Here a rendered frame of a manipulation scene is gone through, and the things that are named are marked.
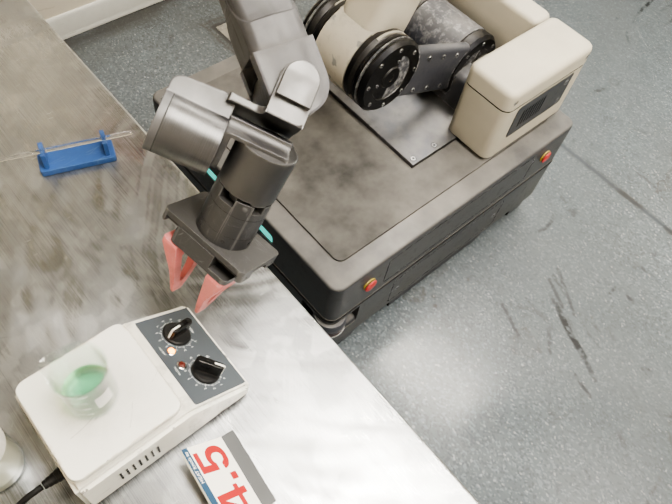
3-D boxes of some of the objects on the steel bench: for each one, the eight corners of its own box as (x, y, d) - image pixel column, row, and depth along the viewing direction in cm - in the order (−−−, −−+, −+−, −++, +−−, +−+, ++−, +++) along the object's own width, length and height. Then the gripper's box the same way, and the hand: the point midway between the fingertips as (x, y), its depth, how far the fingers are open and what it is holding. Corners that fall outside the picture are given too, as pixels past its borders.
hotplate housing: (187, 313, 78) (181, 280, 71) (251, 394, 73) (251, 368, 66) (11, 425, 68) (-15, 401, 62) (72, 526, 64) (51, 511, 57)
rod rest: (112, 143, 90) (107, 125, 87) (117, 161, 89) (112, 143, 86) (38, 159, 88) (30, 141, 85) (42, 177, 86) (34, 160, 83)
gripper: (306, 211, 61) (241, 318, 69) (228, 146, 62) (174, 258, 70) (268, 231, 55) (202, 345, 63) (184, 159, 57) (129, 279, 65)
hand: (190, 294), depth 66 cm, fingers open, 3 cm apart
